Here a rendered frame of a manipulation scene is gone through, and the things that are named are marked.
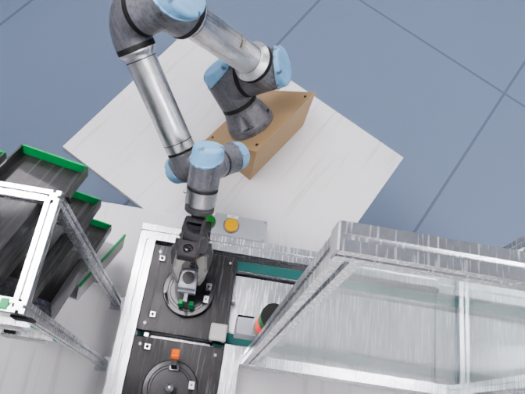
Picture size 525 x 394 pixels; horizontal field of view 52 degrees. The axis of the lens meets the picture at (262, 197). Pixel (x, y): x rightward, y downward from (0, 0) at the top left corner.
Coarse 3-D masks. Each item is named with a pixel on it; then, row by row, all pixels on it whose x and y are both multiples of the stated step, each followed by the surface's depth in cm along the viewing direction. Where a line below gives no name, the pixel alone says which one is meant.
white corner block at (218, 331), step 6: (216, 324) 144; (222, 324) 144; (210, 330) 144; (216, 330) 144; (222, 330) 144; (210, 336) 143; (216, 336) 143; (222, 336) 143; (216, 342) 145; (222, 342) 145
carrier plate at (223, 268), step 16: (224, 256) 154; (160, 272) 150; (208, 272) 151; (224, 272) 152; (160, 288) 148; (224, 288) 150; (144, 304) 146; (160, 304) 146; (224, 304) 148; (144, 320) 144; (160, 320) 145; (176, 320) 145; (192, 320) 146; (208, 320) 146; (224, 320) 147; (192, 336) 144; (208, 336) 145
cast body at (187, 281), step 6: (186, 270) 134; (192, 270) 135; (180, 276) 134; (186, 276) 133; (192, 276) 133; (180, 282) 133; (186, 282) 133; (192, 282) 134; (180, 288) 135; (186, 288) 134; (192, 288) 133; (186, 294) 137; (192, 294) 137; (186, 300) 136
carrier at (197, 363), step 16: (144, 336) 143; (144, 352) 141; (160, 352) 142; (192, 352) 143; (208, 352) 143; (128, 368) 139; (144, 368) 140; (160, 368) 138; (192, 368) 141; (208, 368) 141; (128, 384) 138; (144, 384) 136; (160, 384) 137; (176, 384) 137; (192, 384) 136; (208, 384) 140
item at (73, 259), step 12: (96, 228) 129; (108, 228) 128; (96, 240) 127; (72, 252) 123; (96, 252) 124; (60, 264) 120; (72, 264) 120; (84, 264) 118; (60, 276) 117; (72, 276) 112; (48, 288) 114; (60, 288) 107; (72, 288) 115; (36, 300) 105; (48, 300) 112; (60, 300) 110; (48, 312) 107
